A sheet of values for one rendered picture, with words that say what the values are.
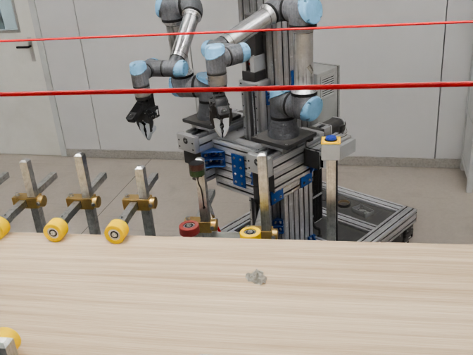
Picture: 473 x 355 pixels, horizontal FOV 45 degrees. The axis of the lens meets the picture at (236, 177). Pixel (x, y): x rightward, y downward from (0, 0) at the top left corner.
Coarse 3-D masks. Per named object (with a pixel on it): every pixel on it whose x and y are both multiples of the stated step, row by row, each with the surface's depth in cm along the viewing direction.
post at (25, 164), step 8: (24, 160) 235; (24, 168) 236; (32, 168) 239; (24, 176) 238; (32, 176) 239; (32, 184) 239; (32, 192) 240; (32, 208) 244; (40, 208) 246; (32, 216) 246; (40, 216) 246; (40, 224) 247; (40, 232) 249
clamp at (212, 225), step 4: (192, 216) 237; (184, 220) 234; (196, 220) 233; (200, 220) 233; (212, 220) 232; (216, 220) 233; (200, 224) 232; (204, 224) 232; (208, 224) 231; (212, 224) 232; (216, 224) 233; (200, 228) 233; (204, 228) 233; (208, 228) 232; (212, 228) 231; (216, 228) 233; (200, 232) 234; (204, 232) 233; (208, 232) 233
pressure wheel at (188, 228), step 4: (188, 220) 226; (192, 220) 226; (180, 224) 224; (184, 224) 224; (188, 224) 223; (192, 224) 224; (196, 224) 223; (180, 228) 221; (184, 228) 221; (188, 228) 220; (192, 228) 220; (196, 228) 221; (180, 232) 222; (184, 232) 220; (188, 232) 220; (192, 232) 220; (196, 232) 222; (184, 236) 221; (188, 236) 221; (192, 236) 221
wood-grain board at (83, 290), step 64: (0, 256) 213; (64, 256) 209; (128, 256) 206; (192, 256) 203; (256, 256) 200; (320, 256) 197; (384, 256) 194; (448, 256) 191; (0, 320) 177; (64, 320) 175; (128, 320) 173; (192, 320) 171; (256, 320) 168; (320, 320) 166; (384, 320) 164; (448, 320) 162
